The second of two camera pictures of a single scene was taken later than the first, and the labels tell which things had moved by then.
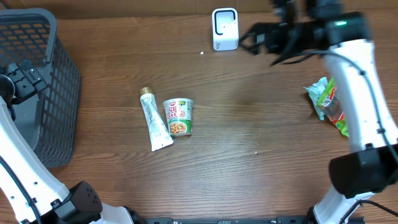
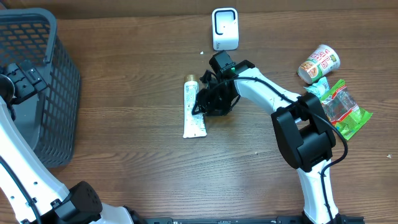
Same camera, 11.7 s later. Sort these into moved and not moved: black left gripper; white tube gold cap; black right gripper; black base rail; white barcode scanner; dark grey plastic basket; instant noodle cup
Moved: white tube gold cap; instant noodle cup; black right gripper
Not moved: black left gripper; dark grey plastic basket; black base rail; white barcode scanner
